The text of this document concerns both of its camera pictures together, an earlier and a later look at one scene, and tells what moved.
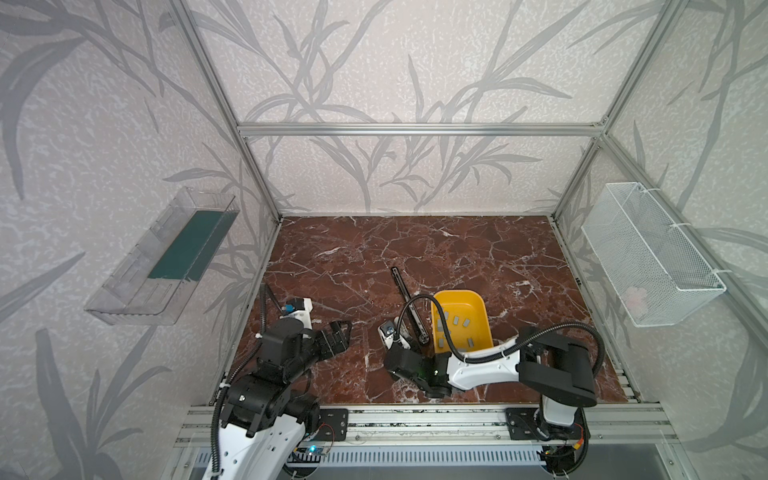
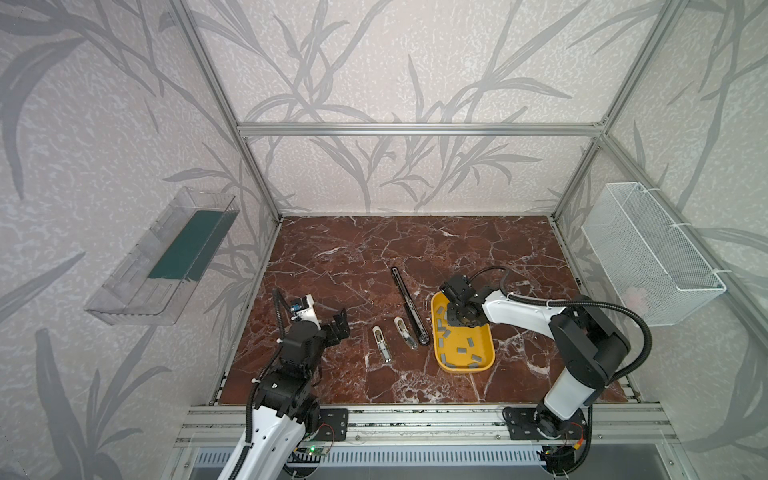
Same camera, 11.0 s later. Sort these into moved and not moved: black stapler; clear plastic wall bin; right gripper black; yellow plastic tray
Moved: right gripper black
Not moved: yellow plastic tray; black stapler; clear plastic wall bin
